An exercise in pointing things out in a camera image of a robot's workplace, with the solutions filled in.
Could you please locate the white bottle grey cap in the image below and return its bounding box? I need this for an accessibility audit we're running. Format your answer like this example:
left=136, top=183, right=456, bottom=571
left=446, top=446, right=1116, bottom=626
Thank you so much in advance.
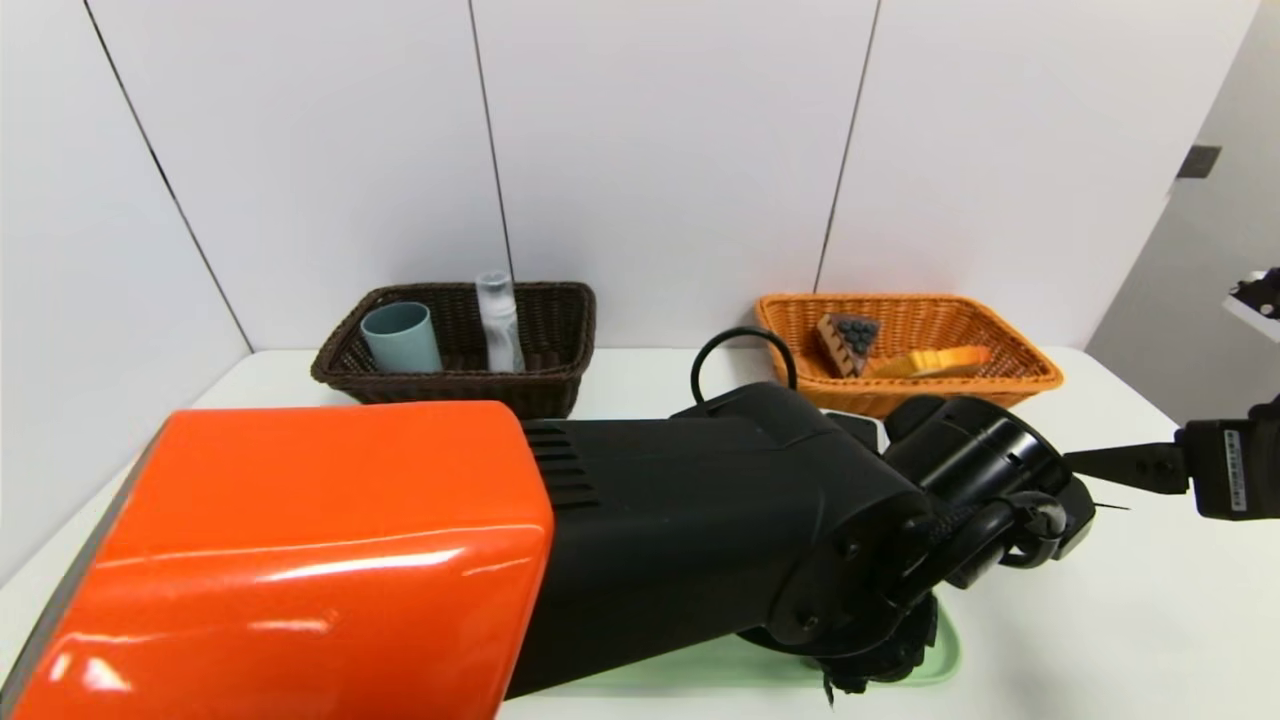
left=476, top=270, right=527, bottom=373

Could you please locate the chocolate blueberry cake slice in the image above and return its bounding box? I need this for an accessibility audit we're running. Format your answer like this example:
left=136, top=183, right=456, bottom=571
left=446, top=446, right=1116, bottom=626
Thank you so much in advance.
left=818, top=313, right=882, bottom=379

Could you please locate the teal plastic cup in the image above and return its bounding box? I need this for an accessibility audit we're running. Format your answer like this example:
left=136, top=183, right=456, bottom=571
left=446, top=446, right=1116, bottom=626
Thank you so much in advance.
left=360, top=302, right=444, bottom=374

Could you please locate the white bread slice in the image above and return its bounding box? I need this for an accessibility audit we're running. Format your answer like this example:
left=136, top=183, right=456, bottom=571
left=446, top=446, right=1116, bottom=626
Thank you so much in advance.
left=868, top=346, right=993, bottom=381

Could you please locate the dark brown wicker basket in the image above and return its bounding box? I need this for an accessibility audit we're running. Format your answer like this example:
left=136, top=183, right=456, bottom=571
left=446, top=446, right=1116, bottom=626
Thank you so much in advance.
left=311, top=282, right=598, bottom=421

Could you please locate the orange wicker basket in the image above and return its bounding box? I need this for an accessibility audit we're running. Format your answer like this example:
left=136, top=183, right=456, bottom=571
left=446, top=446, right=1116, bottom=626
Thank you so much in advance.
left=755, top=293, right=1064, bottom=421

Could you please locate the green plastic tray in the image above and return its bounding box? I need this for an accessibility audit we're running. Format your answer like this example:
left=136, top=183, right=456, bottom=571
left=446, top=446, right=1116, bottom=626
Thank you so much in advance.
left=550, top=590, right=962, bottom=693

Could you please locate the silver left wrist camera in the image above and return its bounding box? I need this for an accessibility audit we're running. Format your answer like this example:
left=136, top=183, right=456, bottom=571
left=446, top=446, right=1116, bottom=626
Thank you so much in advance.
left=820, top=408, right=889, bottom=453

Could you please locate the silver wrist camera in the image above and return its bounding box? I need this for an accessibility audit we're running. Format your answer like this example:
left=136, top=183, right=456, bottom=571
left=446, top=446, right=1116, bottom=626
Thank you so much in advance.
left=820, top=408, right=889, bottom=453
left=1222, top=266, right=1280, bottom=346

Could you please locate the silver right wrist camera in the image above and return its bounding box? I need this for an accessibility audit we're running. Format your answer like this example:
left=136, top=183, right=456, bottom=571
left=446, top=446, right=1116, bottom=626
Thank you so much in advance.
left=1222, top=266, right=1280, bottom=346

